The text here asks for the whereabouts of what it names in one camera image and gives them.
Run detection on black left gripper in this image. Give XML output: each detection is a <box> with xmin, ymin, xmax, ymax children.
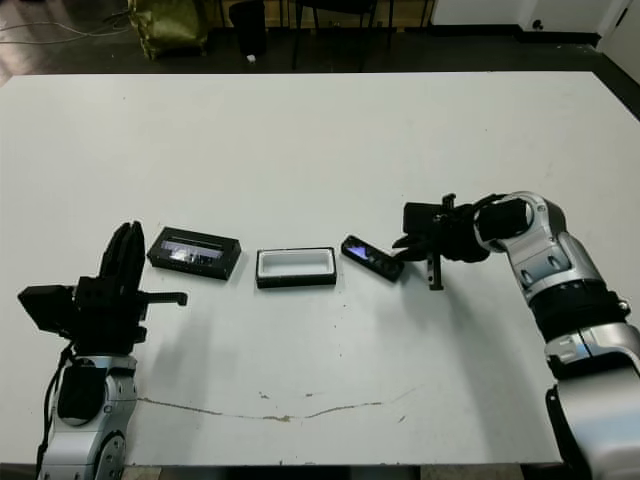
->
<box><xmin>69</xmin><ymin>219</ymin><xmax>189</xmax><ymax>357</ymax></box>

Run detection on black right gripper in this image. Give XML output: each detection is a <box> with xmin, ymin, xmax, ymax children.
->
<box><xmin>392</xmin><ymin>192</ymin><xmax>494</xmax><ymax>294</ymax></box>

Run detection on slim black camera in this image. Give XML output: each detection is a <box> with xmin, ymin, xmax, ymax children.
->
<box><xmin>341</xmin><ymin>234</ymin><xmax>405</xmax><ymax>285</ymax></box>

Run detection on black box lid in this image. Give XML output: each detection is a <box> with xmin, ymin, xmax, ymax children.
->
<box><xmin>146</xmin><ymin>226</ymin><xmax>244</xmax><ymax>281</ymax></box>

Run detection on black box white lining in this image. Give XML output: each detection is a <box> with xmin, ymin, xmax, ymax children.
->
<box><xmin>255</xmin><ymin>246</ymin><xmax>337</xmax><ymax>290</ymax></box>

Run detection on olive green sack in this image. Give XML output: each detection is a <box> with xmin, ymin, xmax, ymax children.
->
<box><xmin>127</xmin><ymin>0</ymin><xmax>209</xmax><ymax>61</ymax></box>

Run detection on black mesh chair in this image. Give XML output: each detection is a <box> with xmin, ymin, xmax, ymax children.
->
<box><xmin>292</xmin><ymin>0</ymin><xmax>396</xmax><ymax>71</ymax></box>

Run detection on black upright bag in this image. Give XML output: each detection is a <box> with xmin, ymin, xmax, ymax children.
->
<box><xmin>234</xmin><ymin>0</ymin><xmax>269</xmax><ymax>59</ymax></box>

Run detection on black right wrist camera housing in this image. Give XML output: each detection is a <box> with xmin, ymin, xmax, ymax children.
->
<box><xmin>402</xmin><ymin>201</ymin><xmax>447</xmax><ymax>237</ymax></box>

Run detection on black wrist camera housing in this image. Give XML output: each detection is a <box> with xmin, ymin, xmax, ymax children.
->
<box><xmin>17</xmin><ymin>284</ymin><xmax>80</xmax><ymax>335</ymax></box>
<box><xmin>402</xmin><ymin>201</ymin><xmax>447</xmax><ymax>237</ymax></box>

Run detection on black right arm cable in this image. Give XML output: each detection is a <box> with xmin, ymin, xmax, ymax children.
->
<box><xmin>469</xmin><ymin>193</ymin><xmax>511</xmax><ymax>214</ymax></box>

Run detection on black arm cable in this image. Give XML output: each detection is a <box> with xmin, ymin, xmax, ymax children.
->
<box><xmin>469</xmin><ymin>193</ymin><xmax>511</xmax><ymax>214</ymax></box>
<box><xmin>33</xmin><ymin>344</ymin><xmax>74</xmax><ymax>469</ymax></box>

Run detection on black left wrist camera housing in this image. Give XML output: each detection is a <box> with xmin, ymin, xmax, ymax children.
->
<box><xmin>17</xmin><ymin>284</ymin><xmax>80</xmax><ymax>335</ymax></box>

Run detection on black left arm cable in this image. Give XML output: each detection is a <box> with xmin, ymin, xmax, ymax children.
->
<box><xmin>33</xmin><ymin>344</ymin><xmax>74</xmax><ymax>469</ymax></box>

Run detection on thin floor cable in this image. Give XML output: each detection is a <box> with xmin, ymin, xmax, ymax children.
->
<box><xmin>0</xmin><ymin>19</ymin><xmax>131</xmax><ymax>46</ymax></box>

